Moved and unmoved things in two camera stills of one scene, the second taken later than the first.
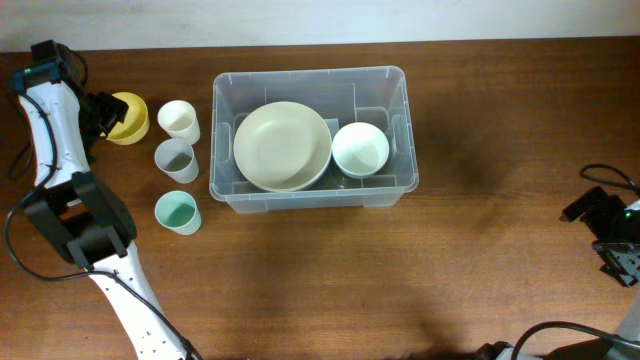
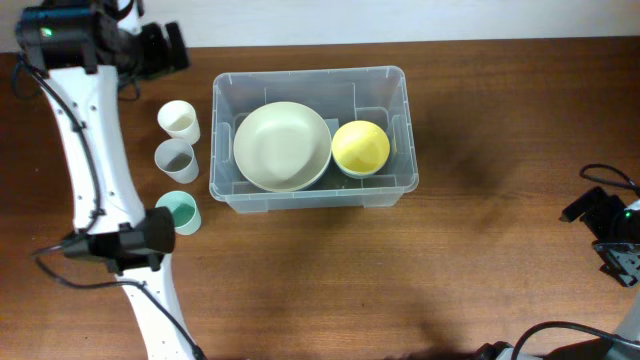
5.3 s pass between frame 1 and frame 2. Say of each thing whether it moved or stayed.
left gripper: moved
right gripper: stayed
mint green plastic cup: stayed
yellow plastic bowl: moved
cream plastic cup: stayed
